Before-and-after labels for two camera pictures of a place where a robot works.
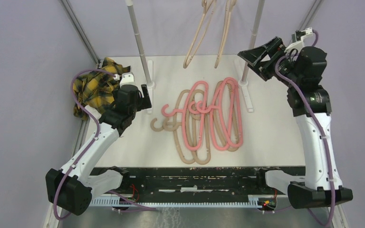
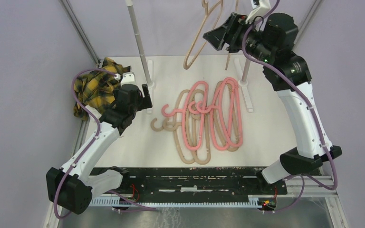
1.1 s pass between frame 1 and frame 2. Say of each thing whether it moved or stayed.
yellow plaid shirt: stayed
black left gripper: stayed
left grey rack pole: stayed
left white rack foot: stayed
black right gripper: moved
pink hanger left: stayed
